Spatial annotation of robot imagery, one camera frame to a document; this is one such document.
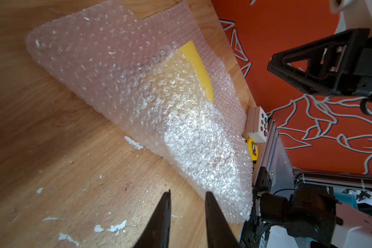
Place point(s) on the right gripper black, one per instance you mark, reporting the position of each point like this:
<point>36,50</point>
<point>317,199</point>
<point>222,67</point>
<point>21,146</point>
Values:
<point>322,67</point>

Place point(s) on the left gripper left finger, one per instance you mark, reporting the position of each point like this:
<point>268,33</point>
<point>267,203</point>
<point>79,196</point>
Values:
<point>156,233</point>

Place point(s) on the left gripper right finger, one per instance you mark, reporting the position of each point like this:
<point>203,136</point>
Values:
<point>219,234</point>

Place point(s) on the yellow plastic wine glass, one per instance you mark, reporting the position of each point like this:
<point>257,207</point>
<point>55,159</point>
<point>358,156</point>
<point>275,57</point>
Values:
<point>192,56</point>

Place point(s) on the clear bubble wrap sheet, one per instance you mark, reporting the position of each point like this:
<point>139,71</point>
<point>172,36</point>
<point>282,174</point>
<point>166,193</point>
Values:
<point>133,72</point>

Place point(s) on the white button control box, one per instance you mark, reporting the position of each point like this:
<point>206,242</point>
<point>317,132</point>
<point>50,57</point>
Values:
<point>257,125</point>

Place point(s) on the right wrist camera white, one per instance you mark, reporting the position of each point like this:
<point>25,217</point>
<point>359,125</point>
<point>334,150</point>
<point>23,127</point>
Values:
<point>354,14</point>

